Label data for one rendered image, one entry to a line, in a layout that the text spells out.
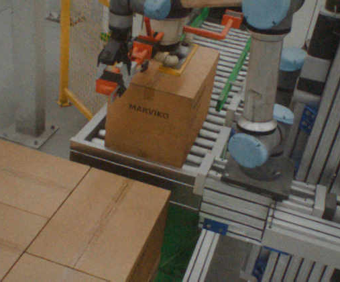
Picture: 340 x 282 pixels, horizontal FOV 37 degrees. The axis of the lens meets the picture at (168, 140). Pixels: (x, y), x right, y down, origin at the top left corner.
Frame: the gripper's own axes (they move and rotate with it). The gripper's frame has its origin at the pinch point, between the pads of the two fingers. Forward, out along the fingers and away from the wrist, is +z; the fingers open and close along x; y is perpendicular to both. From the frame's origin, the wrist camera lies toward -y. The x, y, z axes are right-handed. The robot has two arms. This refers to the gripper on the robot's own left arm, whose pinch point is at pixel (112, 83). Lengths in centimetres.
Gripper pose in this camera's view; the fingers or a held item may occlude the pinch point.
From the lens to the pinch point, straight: 172.4
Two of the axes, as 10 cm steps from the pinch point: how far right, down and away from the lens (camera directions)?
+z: -1.3, 8.3, 5.5
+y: 2.9, -4.9, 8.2
